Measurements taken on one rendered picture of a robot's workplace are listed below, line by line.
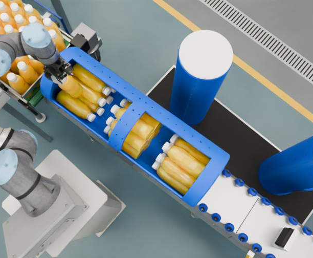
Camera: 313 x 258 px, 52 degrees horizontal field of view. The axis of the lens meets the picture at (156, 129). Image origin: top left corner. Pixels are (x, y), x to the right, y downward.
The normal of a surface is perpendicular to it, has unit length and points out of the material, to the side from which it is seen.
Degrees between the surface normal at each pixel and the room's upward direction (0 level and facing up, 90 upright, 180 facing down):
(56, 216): 49
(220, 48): 0
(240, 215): 0
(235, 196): 0
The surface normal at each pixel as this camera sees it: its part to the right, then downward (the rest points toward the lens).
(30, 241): -0.53, -0.68
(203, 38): 0.01, -0.25
